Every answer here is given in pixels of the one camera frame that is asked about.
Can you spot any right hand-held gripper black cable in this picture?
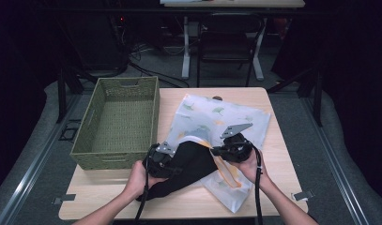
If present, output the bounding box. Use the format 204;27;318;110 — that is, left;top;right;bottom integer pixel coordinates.
250;143;266;225

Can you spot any green woven basket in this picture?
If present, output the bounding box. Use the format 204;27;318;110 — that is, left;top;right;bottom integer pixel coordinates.
69;75;160;171

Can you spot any black cloth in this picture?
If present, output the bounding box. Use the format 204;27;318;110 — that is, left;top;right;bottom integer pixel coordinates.
135;141;219;202

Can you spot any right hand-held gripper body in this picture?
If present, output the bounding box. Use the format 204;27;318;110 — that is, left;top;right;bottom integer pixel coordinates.
220;122;254;164

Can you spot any white leaf-print mesh laundry bag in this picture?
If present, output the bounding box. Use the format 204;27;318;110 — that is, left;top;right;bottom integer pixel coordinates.
164;93;271;214

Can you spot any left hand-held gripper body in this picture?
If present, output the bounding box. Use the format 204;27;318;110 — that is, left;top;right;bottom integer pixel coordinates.
143;141;177;179

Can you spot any black metal stand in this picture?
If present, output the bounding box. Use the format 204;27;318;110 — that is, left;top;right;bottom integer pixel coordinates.
267;67;324;128
55;67;86;125

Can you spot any wooden desk with white legs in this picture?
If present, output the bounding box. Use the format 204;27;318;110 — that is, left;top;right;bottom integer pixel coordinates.
160;0;306;83

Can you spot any black floor cable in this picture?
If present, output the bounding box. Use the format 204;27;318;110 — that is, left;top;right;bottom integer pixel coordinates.
127;60;191;88

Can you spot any black wire frame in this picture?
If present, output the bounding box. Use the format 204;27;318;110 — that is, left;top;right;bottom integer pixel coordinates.
57;119;83;143

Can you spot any grey metal table clip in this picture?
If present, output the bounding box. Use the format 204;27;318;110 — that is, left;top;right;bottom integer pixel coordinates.
291;189;314;202
52;193;77;206

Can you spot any left hand-held gripper black cable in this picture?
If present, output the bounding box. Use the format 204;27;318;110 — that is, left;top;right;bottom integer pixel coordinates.
134;143;160;225

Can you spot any metal floor rail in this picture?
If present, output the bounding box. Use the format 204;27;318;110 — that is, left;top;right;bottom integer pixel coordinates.
0;93;84;225
299;93;371;225

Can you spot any dark equipment with red light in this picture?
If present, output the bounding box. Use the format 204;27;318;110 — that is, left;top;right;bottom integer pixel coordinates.
63;12;130;72

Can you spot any hand-held gripper black cable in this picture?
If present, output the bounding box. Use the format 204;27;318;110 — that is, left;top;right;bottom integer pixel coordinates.
250;143;266;225
134;143;160;225

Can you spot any person's right hand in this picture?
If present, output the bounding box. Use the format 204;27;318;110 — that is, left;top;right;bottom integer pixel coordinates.
229;149;271;189

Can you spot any person's left hand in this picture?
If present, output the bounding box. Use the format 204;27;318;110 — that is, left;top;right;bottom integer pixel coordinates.
124;159;168;199

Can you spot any black folding chair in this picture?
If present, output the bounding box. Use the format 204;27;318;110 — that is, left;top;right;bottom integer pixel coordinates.
196;13;266;88

